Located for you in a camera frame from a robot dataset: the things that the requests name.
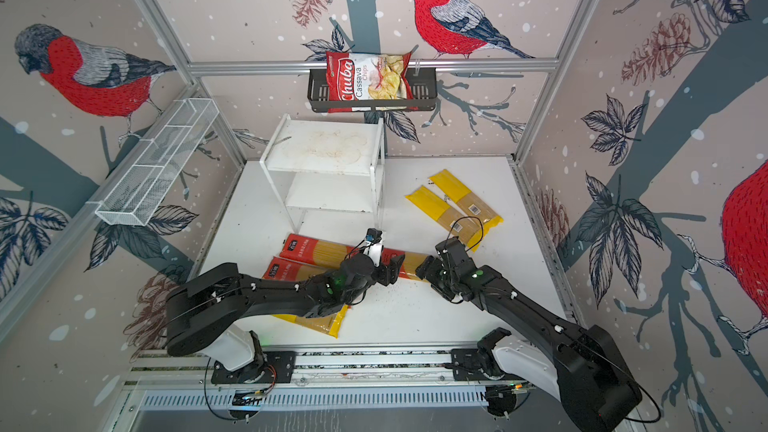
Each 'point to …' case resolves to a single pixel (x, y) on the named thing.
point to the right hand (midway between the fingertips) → (419, 281)
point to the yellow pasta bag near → (453, 221)
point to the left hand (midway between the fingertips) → (396, 254)
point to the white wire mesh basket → (143, 180)
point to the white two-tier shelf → (327, 165)
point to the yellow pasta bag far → (456, 191)
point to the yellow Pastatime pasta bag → (330, 324)
